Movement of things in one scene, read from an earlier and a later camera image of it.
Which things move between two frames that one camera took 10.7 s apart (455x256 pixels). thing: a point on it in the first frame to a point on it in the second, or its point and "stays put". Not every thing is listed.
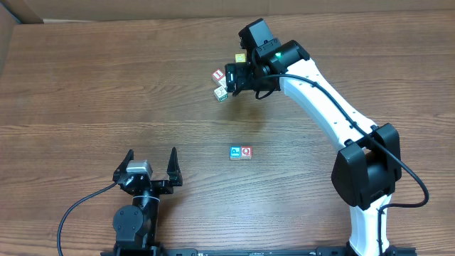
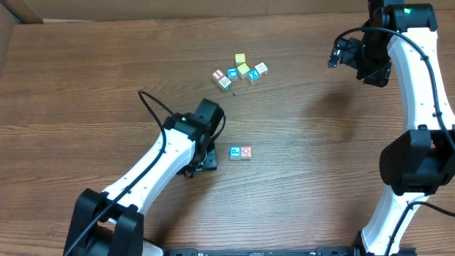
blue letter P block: (235, 153) stays put
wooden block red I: (218, 74) stays put
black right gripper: (237, 79) to (348, 54)
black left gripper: (153, 185) to (207, 163)
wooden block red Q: (246, 153) stays put
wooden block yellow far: (240, 57) stays put
